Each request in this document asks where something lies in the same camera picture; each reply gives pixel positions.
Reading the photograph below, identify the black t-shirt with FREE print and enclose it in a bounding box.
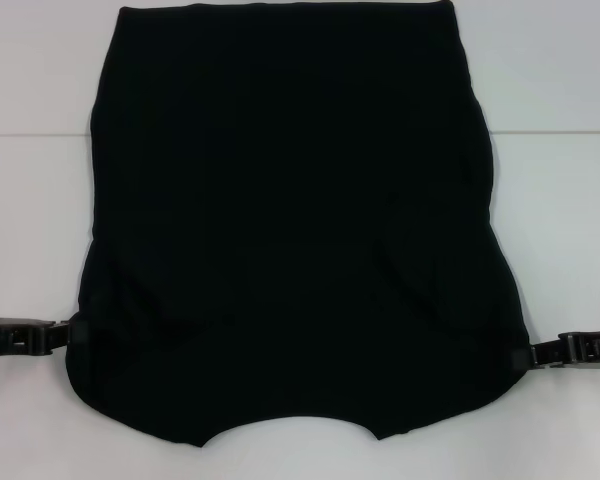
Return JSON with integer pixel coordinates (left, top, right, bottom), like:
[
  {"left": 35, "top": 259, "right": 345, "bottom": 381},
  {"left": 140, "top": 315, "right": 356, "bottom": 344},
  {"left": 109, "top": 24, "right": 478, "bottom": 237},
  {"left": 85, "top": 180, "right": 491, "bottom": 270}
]
[{"left": 64, "top": 0, "right": 541, "bottom": 436}]

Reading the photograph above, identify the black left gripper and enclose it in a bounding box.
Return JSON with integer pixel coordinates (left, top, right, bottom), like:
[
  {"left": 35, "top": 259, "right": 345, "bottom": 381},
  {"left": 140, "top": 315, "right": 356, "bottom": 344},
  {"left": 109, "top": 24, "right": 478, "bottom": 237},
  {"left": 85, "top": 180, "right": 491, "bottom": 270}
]
[{"left": 0, "top": 315, "right": 89, "bottom": 359}]

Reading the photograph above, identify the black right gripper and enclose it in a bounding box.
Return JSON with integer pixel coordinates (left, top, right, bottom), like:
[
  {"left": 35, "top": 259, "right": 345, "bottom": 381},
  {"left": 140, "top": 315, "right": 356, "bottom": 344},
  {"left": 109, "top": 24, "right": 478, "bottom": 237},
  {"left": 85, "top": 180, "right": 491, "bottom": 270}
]
[{"left": 510, "top": 327, "right": 600, "bottom": 371}]

